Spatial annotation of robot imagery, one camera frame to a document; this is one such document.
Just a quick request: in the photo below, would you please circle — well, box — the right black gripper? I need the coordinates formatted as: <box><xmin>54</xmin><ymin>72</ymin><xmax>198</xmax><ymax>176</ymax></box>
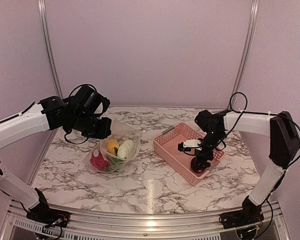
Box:
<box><xmin>194</xmin><ymin>130</ymin><xmax>225</xmax><ymax>171</ymax></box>

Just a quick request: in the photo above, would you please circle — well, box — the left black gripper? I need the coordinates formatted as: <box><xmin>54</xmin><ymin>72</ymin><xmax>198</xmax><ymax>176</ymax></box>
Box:
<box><xmin>70</xmin><ymin>111</ymin><xmax>112</xmax><ymax>139</ymax></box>

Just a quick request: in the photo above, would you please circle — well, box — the dark maroon knitted beet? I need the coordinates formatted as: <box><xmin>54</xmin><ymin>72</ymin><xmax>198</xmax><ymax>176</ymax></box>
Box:
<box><xmin>190</xmin><ymin>158</ymin><xmax>211</xmax><ymax>174</ymax></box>

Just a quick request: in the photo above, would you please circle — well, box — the peach knitted fruit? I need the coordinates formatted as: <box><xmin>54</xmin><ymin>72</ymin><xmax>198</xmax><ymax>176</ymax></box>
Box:
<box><xmin>107</xmin><ymin>140</ymin><xmax>120</xmax><ymax>156</ymax></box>

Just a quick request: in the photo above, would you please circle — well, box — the clear polka dot zip bag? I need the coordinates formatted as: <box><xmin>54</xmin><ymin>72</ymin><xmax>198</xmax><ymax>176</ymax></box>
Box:
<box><xmin>82</xmin><ymin>121</ymin><xmax>142</xmax><ymax>174</ymax></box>

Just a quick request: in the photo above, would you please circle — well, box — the white knitted radish front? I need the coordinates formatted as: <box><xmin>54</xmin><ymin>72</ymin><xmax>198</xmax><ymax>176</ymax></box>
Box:
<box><xmin>117</xmin><ymin>139</ymin><xmax>134</xmax><ymax>159</ymax></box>

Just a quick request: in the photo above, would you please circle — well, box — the white knitted radish with leaves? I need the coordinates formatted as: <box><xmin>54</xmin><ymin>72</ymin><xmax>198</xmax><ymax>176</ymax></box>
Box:
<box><xmin>103</xmin><ymin>157</ymin><xmax>126</xmax><ymax>173</ymax></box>

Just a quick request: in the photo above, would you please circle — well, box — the pink plastic basket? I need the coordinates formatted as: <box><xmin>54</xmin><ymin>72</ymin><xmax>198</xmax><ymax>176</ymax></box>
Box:
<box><xmin>153</xmin><ymin>122</ymin><xmax>225</xmax><ymax>186</ymax></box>

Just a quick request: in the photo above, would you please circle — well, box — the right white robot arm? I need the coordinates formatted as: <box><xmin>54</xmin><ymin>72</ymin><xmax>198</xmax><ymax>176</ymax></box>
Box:
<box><xmin>194</xmin><ymin>110</ymin><xmax>300</xmax><ymax>206</ymax></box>

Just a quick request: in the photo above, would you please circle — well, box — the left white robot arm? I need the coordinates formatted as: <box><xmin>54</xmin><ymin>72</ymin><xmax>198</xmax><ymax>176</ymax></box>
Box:
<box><xmin>0</xmin><ymin>84</ymin><xmax>112</xmax><ymax>223</ymax></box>

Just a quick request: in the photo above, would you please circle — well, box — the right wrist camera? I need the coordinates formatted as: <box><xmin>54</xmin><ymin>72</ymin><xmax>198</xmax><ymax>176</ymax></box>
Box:
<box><xmin>177</xmin><ymin>139</ymin><xmax>201</xmax><ymax>152</ymax></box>

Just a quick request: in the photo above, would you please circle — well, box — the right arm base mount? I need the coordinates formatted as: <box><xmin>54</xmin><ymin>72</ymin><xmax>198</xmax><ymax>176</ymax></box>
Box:
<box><xmin>219</xmin><ymin>196</ymin><xmax>264</xmax><ymax>229</ymax></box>

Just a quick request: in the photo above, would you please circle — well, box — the front aluminium table rail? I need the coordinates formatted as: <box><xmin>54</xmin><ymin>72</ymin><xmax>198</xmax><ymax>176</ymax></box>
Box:
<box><xmin>0</xmin><ymin>203</ymin><xmax>292</xmax><ymax>240</ymax></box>

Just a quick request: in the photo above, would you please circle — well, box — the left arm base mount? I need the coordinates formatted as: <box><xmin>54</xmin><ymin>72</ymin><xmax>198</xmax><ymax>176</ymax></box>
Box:
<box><xmin>26</xmin><ymin>188</ymin><xmax>70</xmax><ymax>228</ymax></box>

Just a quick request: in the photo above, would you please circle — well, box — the right aluminium frame post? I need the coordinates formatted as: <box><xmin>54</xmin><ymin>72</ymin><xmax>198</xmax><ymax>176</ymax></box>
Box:
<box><xmin>231</xmin><ymin>0</ymin><xmax>260</xmax><ymax>108</ymax></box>

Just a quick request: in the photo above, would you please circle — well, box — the aluminium frame post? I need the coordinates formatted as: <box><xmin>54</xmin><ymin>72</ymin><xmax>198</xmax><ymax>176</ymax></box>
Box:
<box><xmin>231</xmin><ymin>0</ymin><xmax>260</xmax><ymax>108</ymax></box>
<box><xmin>37</xmin><ymin>0</ymin><xmax>64</xmax><ymax>98</ymax></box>

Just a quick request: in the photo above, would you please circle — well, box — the left aluminium frame post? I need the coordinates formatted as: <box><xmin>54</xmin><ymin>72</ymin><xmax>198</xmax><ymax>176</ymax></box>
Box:
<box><xmin>37</xmin><ymin>0</ymin><xmax>64</xmax><ymax>98</ymax></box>

